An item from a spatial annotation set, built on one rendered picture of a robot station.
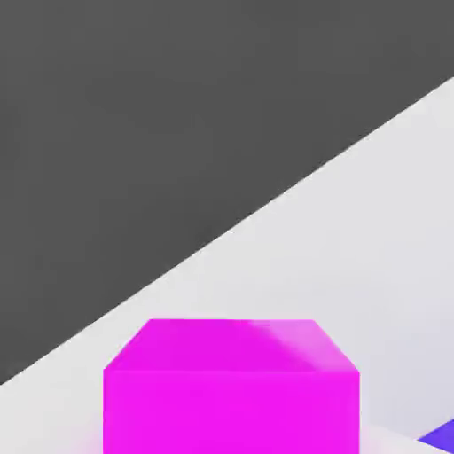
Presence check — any small magenta cube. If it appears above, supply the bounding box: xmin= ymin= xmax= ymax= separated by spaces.
xmin=102 ymin=317 xmax=362 ymax=454

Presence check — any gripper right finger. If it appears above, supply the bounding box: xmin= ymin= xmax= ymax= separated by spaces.
xmin=359 ymin=422 xmax=454 ymax=454

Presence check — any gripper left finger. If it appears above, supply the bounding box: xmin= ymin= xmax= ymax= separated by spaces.
xmin=52 ymin=423 xmax=105 ymax=454

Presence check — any small purple cube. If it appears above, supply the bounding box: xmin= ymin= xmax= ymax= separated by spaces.
xmin=416 ymin=419 xmax=454 ymax=454

